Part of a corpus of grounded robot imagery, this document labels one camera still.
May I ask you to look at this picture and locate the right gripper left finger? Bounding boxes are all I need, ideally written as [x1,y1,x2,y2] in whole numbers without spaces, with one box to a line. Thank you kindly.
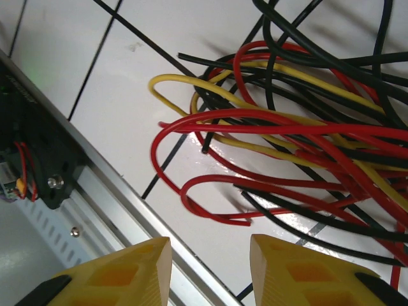
[14,236,173,306]

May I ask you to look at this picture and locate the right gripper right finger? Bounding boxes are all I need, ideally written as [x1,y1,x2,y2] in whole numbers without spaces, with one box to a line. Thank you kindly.
[249,234,408,306]

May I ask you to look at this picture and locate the black cable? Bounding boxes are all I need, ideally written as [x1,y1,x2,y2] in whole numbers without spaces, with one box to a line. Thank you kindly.
[251,0,408,128]
[200,117,224,154]
[240,189,408,243]
[177,52,408,96]

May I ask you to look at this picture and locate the red cable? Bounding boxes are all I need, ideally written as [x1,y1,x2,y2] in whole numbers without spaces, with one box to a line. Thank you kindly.
[150,107,408,230]
[232,40,386,109]
[180,173,408,288]

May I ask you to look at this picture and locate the yellow cable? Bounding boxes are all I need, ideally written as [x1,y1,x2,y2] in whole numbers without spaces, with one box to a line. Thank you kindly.
[148,60,408,221]

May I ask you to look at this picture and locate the small controller board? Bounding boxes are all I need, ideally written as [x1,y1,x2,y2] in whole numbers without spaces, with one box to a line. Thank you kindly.
[0,149,18,205]

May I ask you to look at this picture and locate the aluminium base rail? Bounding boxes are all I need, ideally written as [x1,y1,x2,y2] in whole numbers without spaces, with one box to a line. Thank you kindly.
[0,49,246,306]

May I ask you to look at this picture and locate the grey slotted cable duct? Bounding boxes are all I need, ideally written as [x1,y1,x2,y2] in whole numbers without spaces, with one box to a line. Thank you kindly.
[0,191,135,288]

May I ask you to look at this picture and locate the red wire with yellow connector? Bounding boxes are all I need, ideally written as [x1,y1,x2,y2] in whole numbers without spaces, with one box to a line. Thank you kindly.
[12,140,41,201]

